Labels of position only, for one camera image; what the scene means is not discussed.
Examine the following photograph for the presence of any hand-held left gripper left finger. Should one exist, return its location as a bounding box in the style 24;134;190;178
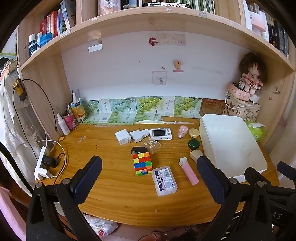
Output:
26;156;102;241

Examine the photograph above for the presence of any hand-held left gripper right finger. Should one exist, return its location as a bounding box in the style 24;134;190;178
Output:
196;156;273;241

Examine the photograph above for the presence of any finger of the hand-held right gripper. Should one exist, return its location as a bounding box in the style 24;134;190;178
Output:
277;161;296;183

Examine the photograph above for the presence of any pink stick dispenser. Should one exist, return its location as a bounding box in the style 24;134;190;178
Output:
179;157;199;186

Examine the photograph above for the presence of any beige small block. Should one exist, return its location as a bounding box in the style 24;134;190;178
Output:
190;149;204;163

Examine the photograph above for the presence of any green small box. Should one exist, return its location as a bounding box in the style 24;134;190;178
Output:
187;138;200;150

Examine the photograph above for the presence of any white plastic bin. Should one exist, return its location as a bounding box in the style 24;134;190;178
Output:
199;113;268;183

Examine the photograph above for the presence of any clear box with label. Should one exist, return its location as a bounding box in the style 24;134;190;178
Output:
152;166;178;197

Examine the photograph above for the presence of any white charger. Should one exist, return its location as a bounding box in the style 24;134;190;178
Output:
115;129;132;145

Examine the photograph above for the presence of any colourful puzzle cube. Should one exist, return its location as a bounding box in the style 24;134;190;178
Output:
132;152;153;177

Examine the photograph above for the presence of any white digital camera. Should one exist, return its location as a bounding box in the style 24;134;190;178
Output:
150;128;172;141

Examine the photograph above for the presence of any white bottle-shaped case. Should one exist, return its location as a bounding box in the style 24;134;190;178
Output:
129;129;150;143

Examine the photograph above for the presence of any clear sticker box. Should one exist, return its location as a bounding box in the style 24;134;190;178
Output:
142;137;161;154

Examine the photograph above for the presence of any black plug adapter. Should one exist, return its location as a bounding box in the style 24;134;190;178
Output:
42;156;58;168

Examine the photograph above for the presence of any white power strip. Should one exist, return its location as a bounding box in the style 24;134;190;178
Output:
34;146;52;181

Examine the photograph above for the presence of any plastic bag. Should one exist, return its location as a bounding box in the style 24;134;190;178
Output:
84;214;118;237

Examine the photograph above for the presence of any green tissue pack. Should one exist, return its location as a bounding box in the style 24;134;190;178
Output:
246;121;266;141

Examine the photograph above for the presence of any white spray bottle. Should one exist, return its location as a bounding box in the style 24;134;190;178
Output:
57;113;70;135

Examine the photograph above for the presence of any pink can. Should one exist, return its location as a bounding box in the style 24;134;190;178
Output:
61;111;79;131

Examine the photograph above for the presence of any orange print carton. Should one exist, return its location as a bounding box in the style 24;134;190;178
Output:
70;100;86;122

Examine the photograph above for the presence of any brown cardboard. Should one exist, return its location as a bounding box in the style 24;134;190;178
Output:
200;98;226;116

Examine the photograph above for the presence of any letter-print fabric bag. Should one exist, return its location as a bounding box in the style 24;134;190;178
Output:
222;90;261;122

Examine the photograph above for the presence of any grape print cardboard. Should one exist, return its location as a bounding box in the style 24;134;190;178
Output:
80;98;137;125
134;95;202;123

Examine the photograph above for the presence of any pink cloth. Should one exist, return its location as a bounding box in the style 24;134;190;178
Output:
0;185;26;241

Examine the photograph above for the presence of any white lace curtain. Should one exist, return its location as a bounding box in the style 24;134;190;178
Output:
0;58;48;188

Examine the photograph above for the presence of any pink round box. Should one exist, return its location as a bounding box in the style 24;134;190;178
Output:
229;82;250;101

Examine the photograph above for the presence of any brown-haired doll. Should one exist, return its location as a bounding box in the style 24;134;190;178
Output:
238;52;269;96

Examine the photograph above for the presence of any clear hook sticker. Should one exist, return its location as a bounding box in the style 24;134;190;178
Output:
151;71;167;85

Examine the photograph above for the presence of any row of books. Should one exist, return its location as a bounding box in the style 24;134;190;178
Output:
40;0;77;37
243;2;290;59
97;0;216;15

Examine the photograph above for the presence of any dark bottle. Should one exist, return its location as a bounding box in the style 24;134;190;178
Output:
28;34;38;57

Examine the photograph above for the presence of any blue jar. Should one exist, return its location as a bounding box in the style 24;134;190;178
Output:
39;33;53;48

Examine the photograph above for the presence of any wooden shelf unit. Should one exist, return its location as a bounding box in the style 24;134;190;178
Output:
16;0;296;202

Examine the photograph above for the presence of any white cable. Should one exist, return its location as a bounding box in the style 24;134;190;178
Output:
225;91;255;112
30;138;68;179

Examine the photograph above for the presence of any black cable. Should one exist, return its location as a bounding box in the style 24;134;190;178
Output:
13;79;59;132

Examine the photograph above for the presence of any yellow keychain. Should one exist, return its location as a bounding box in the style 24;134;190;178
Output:
13;79;26;101

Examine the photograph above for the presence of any cartoon wall sticker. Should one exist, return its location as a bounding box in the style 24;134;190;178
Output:
173;60;184;73

